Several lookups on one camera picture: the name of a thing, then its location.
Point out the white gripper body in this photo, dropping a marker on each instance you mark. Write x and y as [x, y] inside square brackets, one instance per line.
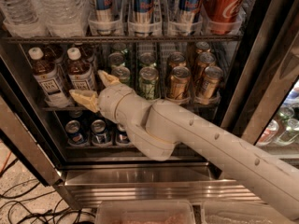
[109, 99]

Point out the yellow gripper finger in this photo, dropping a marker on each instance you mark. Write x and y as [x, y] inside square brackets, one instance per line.
[88, 99]
[107, 79]

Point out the tea bottle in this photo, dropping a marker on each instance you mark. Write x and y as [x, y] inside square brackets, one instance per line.
[54, 53]
[79, 71]
[85, 51]
[50, 78]

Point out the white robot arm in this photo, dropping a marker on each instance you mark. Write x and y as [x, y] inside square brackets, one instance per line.
[155, 128]

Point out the blue Pepsi can middle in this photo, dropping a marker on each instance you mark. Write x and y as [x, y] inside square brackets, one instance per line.
[100, 133]

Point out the blue pepsi can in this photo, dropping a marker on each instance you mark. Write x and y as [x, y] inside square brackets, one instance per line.
[121, 136]
[100, 133]
[75, 133]

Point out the steel fridge door left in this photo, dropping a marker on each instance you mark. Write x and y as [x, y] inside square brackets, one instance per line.
[15, 135]

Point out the blue Red Bull can middle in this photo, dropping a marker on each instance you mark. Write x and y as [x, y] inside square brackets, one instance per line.
[142, 17]

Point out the blue red bull can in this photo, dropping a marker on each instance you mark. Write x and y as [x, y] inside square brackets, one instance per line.
[187, 15]
[142, 17]
[104, 15]

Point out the clear water bottle right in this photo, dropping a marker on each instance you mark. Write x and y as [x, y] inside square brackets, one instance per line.
[63, 17]

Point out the clear water bottle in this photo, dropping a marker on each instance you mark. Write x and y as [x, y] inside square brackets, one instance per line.
[21, 18]
[63, 17]

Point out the clear water bottle left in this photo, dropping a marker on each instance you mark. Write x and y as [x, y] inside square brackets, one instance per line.
[21, 18]

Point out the green can front left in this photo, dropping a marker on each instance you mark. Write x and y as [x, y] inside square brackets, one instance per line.
[122, 73]

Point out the green can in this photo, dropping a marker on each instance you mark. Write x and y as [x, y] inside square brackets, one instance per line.
[148, 82]
[116, 59]
[146, 59]
[122, 73]

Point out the blue Pepsi can right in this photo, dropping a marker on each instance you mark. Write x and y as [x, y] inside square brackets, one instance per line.
[121, 136]

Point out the blue Pepsi can left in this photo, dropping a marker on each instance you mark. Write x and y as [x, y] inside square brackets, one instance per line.
[75, 133]

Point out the green can front right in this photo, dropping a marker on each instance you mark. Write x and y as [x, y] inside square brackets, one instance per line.
[148, 82]

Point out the gold can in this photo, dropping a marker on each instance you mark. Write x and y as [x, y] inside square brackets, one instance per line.
[200, 46]
[202, 61]
[178, 83]
[210, 81]
[176, 59]

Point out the gold can front left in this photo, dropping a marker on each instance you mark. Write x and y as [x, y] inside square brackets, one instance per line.
[178, 83]

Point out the blue Red Bull can left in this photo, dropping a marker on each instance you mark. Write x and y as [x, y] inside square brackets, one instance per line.
[104, 15]

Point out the gold can front right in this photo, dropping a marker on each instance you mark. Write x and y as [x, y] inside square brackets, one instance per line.
[210, 81]

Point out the gold can rear right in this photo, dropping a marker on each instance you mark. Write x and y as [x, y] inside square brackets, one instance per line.
[200, 46]

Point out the blue Red Bull can right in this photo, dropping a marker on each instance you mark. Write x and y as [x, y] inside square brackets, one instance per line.
[187, 15]

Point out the red Coca-Cola can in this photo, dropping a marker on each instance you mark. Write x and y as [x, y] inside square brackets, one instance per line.
[222, 14]

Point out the clear plastic bin right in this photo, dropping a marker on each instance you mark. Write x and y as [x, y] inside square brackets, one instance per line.
[240, 213]

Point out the upper wire shelf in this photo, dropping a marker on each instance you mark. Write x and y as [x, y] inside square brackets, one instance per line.
[122, 38]

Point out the wire shelf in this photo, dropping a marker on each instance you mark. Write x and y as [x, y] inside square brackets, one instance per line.
[122, 38]
[76, 107]

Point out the middle wire shelf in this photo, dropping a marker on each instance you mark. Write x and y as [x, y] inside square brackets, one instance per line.
[76, 107]

